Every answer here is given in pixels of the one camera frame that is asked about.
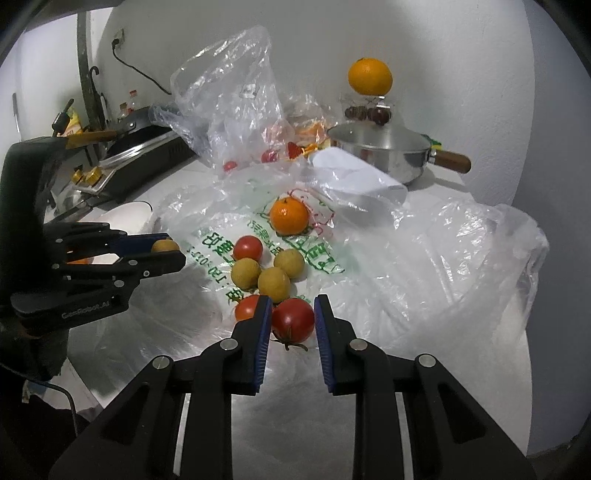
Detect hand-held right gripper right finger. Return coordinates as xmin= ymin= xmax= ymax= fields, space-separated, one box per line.
xmin=314 ymin=294 xmax=539 ymax=480

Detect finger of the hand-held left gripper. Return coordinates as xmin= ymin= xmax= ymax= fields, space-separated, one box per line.
xmin=44 ymin=223 xmax=181 ymax=261
xmin=54 ymin=251 xmax=187 ymax=301

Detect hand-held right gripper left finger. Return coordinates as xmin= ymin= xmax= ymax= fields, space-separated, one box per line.
xmin=48 ymin=295 xmax=273 ymax=480

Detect white plate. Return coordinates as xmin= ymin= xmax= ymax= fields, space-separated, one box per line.
xmin=88 ymin=202 xmax=160 ymax=266

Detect red tomato with stem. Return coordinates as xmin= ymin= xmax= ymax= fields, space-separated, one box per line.
xmin=270 ymin=298 xmax=316 ymax=352

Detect mandarin orange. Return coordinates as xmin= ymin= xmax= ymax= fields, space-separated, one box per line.
xmin=270 ymin=196 xmax=310 ymax=235

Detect clear container of dark fruits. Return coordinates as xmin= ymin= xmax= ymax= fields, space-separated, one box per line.
xmin=341 ymin=92 xmax=398 ymax=127

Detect yellow packet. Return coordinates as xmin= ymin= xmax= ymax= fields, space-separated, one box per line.
xmin=62 ymin=106 xmax=84 ymax=137

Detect steel gas stove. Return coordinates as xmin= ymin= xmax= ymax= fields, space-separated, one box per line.
xmin=69 ymin=129 xmax=197 ymax=204

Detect green printed plastic bag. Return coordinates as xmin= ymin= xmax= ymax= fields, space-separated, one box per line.
xmin=92 ymin=159 xmax=550 ymax=370

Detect grey pipe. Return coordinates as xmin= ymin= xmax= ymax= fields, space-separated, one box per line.
xmin=76 ymin=11 xmax=105 ymax=132

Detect clear plastic bag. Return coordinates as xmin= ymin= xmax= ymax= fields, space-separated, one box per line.
xmin=148 ymin=25 xmax=333 ymax=174

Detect orange peel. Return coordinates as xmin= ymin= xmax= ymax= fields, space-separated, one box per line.
xmin=291 ymin=124 xmax=333 ymax=160

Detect large orange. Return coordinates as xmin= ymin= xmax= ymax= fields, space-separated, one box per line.
xmin=348 ymin=57 xmax=393 ymax=97

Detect black pan with wooden handle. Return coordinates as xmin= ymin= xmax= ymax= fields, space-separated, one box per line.
xmin=65 ymin=106 xmax=174 ymax=155

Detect black power cable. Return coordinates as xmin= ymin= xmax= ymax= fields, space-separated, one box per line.
xmin=111 ymin=39 xmax=174 ymax=95

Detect thin black cable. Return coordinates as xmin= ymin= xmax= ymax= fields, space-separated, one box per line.
xmin=25 ymin=379 xmax=79 ymax=437

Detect steel pot with wooden handle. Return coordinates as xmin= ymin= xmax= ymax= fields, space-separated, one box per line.
xmin=326 ymin=122 xmax=472 ymax=186

